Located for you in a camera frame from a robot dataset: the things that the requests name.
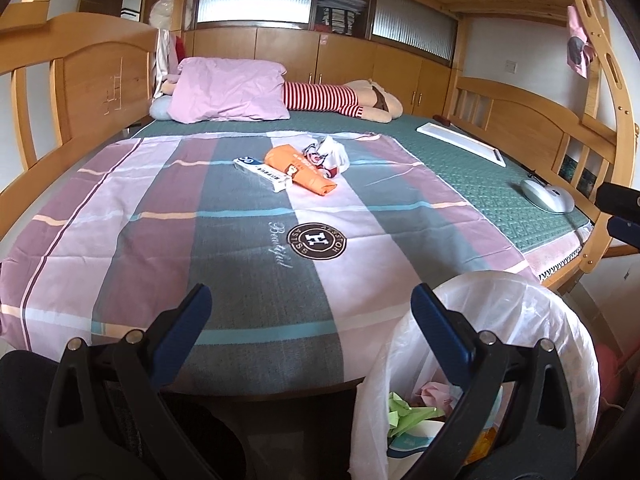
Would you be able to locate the orange snack bag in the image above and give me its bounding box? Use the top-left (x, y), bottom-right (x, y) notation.
top-left (265, 144), bottom-right (336, 196)

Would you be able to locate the white trash bin with bag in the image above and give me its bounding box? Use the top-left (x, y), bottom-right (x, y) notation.
top-left (349, 271), bottom-right (600, 479)

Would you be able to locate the green leaf scrap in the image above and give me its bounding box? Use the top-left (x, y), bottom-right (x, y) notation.
top-left (387, 392), bottom-right (445, 439)

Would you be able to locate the white massager device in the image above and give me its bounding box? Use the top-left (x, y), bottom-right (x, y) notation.
top-left (520, 178), bottom-right (575, 214)

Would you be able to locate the pink cloth on ladder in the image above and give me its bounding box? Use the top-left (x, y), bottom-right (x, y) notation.
top-left (566, 6), bottom-right (597, 78)

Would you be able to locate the yellow snack wrapper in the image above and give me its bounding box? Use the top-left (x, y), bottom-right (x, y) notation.
top-left (465, 427), bottom-right (497, 465)

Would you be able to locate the pink plastic bag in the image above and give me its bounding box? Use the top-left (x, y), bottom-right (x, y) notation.
top-left (419, 382), bottom-right (463, 415)

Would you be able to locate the striped plush doll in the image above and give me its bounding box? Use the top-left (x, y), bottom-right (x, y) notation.
top-left (282, 80), bottom-right (404, 124)

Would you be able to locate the white flat tray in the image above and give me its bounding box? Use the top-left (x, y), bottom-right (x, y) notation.
top-left (416, 122), bottom-right (506, 167)

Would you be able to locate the light blue pillow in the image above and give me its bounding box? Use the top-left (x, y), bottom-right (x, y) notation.
top-left (149, 94), bottom-right (171, 122)

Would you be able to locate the green woven bed mat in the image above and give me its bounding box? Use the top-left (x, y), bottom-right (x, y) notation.
top-left (135, 112), bottom-right (592, 252)

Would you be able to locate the white paper cup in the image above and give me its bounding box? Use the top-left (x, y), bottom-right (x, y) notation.
top-left (386, 419), bottom-right (445, 480)

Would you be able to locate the pink pillow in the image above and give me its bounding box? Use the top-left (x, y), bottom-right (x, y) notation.
top-left (167, 56), bottom-right (290, 124)

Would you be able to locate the pink plaid bed sheet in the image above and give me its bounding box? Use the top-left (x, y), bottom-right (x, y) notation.
top-left (1, 132), bottom-right (532, 396)

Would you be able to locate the white printed plastic bag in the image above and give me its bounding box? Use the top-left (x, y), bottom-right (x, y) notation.
top-left (303, 136), bottom-right (350, 179)

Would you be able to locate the white blue toothpaste box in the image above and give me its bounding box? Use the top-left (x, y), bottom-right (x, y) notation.
top-left (232, 156), bottom-right (292, 193)

